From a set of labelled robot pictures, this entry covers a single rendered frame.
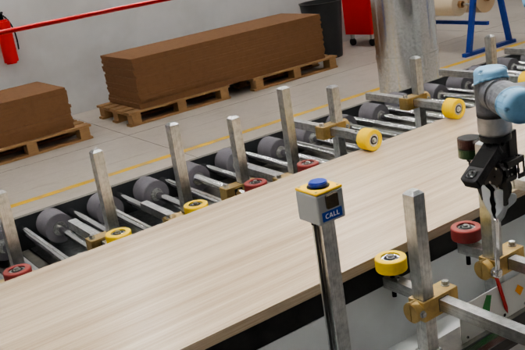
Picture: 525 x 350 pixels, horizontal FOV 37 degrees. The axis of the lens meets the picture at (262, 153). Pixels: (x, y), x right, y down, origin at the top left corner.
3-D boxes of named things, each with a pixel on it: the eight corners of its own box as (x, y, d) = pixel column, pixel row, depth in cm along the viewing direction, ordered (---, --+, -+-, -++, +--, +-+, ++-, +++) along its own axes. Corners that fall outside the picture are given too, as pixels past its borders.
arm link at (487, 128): (496, 122, 170) (467, 117, 177) (498, 141, 171) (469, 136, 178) (518, 112, 174) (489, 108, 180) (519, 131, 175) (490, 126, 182)
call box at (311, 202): (346, 219, 160) (342, 183, 158) (320, 230, 156) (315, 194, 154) (325, 212, 166) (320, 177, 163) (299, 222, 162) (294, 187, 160)
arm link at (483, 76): (480, 74, 167) (466, 67, 175) (484, 123, 170) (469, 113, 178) (516, 67, 167) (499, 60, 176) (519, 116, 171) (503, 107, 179)
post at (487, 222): (507, 317, 200) (495, 138, 186) (498, 323, 198) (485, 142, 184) (496, 312, 202) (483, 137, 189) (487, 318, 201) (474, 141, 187)
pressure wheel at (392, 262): (409, 287, 201) (405, 246, 198) (411, 302, 194) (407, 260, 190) (378, 290, 202) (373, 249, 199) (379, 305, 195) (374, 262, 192)
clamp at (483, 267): (525, 263, 199) (523, 245, 198) (490, 283, 192) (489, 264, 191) (507, 258, 204) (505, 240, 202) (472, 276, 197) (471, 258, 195)
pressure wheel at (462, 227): (490, 262, 208) (487, 223, 204) (470, 273, 204) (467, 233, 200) (466, 255, 214) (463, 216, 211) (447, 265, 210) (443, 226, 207)
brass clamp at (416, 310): (461, 305, 186) (459, 286, 185) (421, 327, 179) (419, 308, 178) (441, 297, 191) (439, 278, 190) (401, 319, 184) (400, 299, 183)
